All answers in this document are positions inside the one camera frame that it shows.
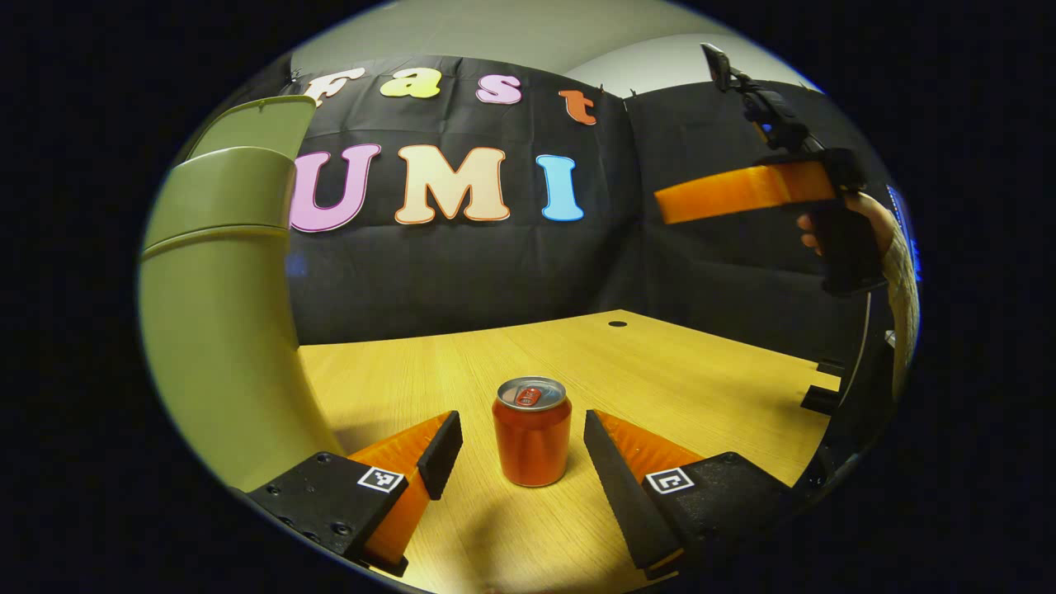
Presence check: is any red pop can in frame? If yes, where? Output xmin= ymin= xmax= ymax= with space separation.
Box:
xmin=493 ymin=376 xmax=573 ymax=488

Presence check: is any green desktop garbage bin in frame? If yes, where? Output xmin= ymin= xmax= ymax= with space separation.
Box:
xmin=139 ymin=95 xmax=347 ymax=493

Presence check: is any wooden desktop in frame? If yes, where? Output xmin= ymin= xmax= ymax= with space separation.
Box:
xmin=297 ymin=309 xmax=842 ymax=594

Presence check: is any thin grey cable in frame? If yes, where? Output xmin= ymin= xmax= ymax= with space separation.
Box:
xmin=841 ymin=293 xmax=874 ymax=405

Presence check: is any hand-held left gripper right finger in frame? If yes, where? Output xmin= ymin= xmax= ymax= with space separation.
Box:
xmin=583 ymin=409 xmax=797 ymax=578

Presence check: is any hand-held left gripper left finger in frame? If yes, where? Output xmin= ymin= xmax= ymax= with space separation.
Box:
xmin=247 ymin=410 xmax=464 ymax=578

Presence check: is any black backdrop cloth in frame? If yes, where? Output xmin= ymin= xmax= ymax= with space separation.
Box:
xmin=239 ymin=54 xmax=900 ymax=364

